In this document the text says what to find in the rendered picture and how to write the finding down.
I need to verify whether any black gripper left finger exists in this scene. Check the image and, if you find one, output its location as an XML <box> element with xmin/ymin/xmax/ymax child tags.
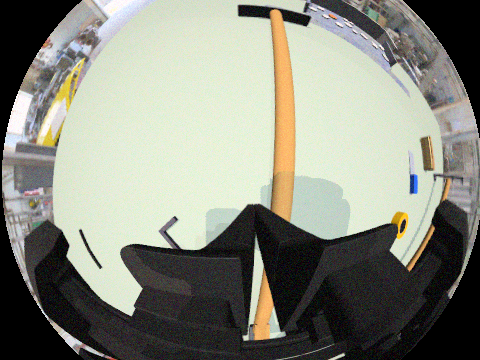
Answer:
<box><xmin>120</xmin><ymin>204</ymin><xmax>256</xmax><ymax>336</ymax></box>

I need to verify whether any tan wooden block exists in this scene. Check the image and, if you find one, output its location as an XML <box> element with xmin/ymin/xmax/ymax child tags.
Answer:
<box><xmin>420</xmin><ymin>136</ymin><xmax>435</xmax><ymax>171</ymax></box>

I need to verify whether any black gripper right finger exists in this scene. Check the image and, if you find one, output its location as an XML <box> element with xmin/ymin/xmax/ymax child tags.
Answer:
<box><xmin>255</xmin><ymin>204</ymin><xmax>399</xmax><ymax>332</ymax></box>

